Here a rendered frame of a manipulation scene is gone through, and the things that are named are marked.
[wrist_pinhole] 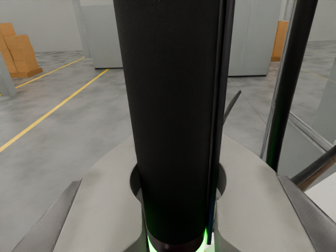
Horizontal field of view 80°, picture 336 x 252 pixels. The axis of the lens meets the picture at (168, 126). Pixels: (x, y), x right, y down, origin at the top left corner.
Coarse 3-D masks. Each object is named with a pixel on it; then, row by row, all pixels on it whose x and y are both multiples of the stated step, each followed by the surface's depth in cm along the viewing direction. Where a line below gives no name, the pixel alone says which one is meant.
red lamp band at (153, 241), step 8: (200, 232) 10; (152, 240) 11; (160, 240) 10; (192, 240) 10; (200, 240) 11; (160, 248) 10; (168, 248) 10; (176, 248) 10; (184, 248) 10; (192, 248) 10
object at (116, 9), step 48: (144, 0) 5; (192, 0) 5; (144, 48) 6; (192, 48) 6; (144, 96) 6; (192, 96) 6; (144, 144) 7; (192, 144) 7; (144, 192) 9; (192, 192) 8
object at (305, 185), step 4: (332, 160) 26; (328, 164) 26; (332, 164) 26; (320, 168) 25; (324, 168) 25; (328, 168) 26; (316, 172) 25; (320, 172) 25; (312, 176) 24; (316, 176) 24; (308, 180) 24; (312, 180) 24; (300, 184) 23; (304, 184) 23; (308, 184) 23; (300, 188) 23; (304, 188) 23
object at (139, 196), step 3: (138, 192) 57; (141, 192) 53; (138, 195) 57; (141, 195) 52; (138, 198) 56; (141, 198) 52; (141, 201) 51; (141, 204) 52; (141, 207) 52; (144, 213) 48; (144, 216) 49; (144, 219) 48; (144, 222) 49; (144, 225) 50
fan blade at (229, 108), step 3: (240, 90) 39; (237, 93) 39; (234, 96) 41; (237, 96) 38; (234, 99) 39; (231, 102) 40; (234, 102) 38; (228, 105) 44; (231, 105) 38; (228, 108) 40; (231, 108) 38; (225, 111) 46; (228, 111) 38; (225, 114) 40; (225, 117) 38
